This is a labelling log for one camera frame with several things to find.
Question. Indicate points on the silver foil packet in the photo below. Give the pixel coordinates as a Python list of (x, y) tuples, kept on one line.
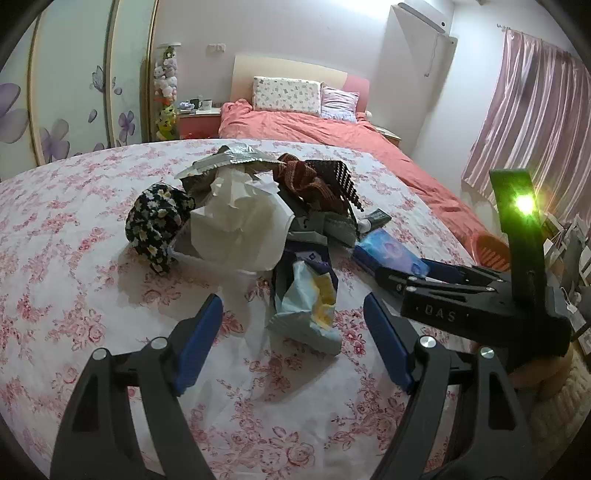
[(231, 159)]

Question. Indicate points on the small bedside table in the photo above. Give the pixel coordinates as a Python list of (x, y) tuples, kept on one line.
[(388, 134)]

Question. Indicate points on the orange plastic basket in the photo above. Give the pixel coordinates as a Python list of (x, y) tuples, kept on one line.
[(489, 251)]

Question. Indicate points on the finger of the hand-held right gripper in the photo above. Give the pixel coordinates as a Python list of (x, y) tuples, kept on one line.
[(441, 271), (392, 279)]

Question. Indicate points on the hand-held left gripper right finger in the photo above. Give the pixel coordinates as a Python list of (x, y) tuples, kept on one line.
[(387, 339)]

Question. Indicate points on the cream and pink headboard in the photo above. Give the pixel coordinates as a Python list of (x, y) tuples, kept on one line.
[(286, 67)]

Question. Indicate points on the dark mug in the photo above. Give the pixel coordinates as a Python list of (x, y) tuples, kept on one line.
[(194, 103)]

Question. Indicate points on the pink striped pillow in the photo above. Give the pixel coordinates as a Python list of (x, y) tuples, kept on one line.
[(339, 104)]

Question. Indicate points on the cluttered white shelf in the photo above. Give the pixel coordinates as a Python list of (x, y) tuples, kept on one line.
[(572, 258)]

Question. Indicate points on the column of plush toys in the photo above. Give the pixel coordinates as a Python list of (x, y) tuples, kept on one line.
[(167, 83)]

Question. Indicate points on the white mug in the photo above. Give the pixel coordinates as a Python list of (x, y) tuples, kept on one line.
[(205, 105)]

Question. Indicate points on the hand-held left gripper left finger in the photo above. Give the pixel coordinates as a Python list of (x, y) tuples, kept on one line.
[(199, 339)]

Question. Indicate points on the brown knit cloth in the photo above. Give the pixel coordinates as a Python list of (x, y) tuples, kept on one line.
[(300, 180)]

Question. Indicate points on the pink curtain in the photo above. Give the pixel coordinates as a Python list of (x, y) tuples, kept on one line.
[(526, 115)]

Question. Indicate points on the blue tissue packet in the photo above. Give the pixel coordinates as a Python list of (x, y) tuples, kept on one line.
[(388, 251)]

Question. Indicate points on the black plastic mesh tray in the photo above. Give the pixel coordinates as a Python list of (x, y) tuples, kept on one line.
[(337, 173)]

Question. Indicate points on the dark purple packet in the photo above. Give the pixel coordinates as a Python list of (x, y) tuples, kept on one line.
[(309, 254)]

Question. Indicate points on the pink floral tablecloth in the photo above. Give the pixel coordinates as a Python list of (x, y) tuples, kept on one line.
[(69, 277)]

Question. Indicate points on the coral nightstand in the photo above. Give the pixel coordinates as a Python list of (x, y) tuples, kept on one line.
[(198, 125)]

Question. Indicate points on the white plastic bag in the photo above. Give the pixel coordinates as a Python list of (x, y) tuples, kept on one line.
[(240, 230)]

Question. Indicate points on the flower printed sliding wardrobe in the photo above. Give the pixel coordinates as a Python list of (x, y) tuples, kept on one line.
[(69, 92)]

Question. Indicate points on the light blue yellow snack bag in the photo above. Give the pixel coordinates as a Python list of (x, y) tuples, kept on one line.
[(300, 295)]

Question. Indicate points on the bed with coral duvet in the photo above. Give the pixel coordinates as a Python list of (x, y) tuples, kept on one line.
[(346, 138)]

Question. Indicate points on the person's right hand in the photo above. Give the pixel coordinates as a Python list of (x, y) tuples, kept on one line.
[(540, 376)]

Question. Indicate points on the grey packet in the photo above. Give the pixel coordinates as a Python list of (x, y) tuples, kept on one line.
[(337, 228)]

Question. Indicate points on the person's right forearm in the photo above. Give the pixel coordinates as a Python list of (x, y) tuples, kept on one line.
[(565, 415)]

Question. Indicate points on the white floral pillow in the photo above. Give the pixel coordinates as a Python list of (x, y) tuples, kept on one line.
[(286, 94)]

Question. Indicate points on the black floral cloth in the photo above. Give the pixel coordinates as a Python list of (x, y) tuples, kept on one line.
[(152, 217)]

